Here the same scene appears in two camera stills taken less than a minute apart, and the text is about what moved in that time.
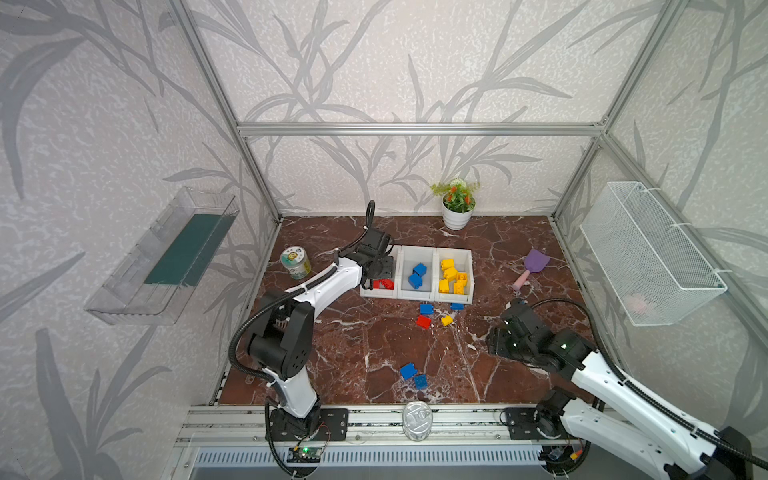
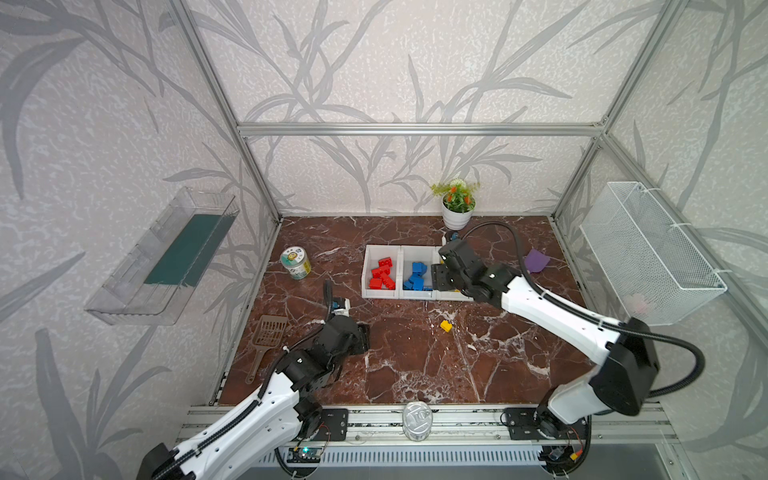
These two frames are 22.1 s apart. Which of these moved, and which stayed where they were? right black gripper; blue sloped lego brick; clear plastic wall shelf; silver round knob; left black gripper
Moved: right black gripper; left black gripper
Stayed: silver round knob; blue sloped lego brick; clear plastic wall shelf
